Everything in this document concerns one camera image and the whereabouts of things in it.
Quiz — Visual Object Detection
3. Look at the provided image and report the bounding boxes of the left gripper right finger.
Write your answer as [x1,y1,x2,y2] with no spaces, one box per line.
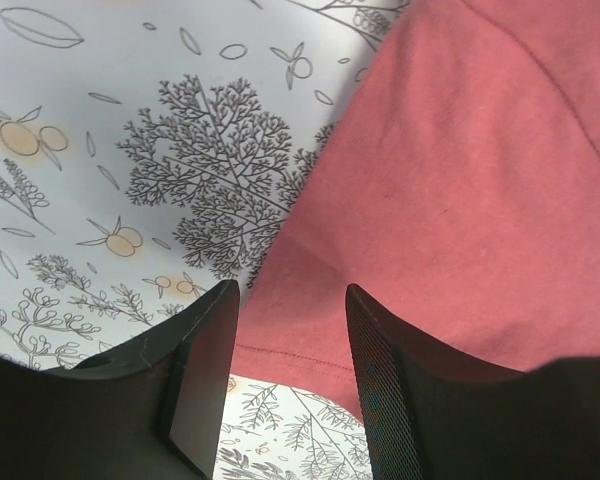
[345,284,600,479]

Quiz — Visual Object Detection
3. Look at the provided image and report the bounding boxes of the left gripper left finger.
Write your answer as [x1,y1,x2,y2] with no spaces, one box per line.
[0,280,240,479]

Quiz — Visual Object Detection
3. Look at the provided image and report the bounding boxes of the pink t shirt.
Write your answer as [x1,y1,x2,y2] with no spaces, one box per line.
[232,1,600,412]

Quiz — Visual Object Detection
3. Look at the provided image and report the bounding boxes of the floral table mat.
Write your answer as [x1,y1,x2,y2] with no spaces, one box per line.
[0,1,407,479]

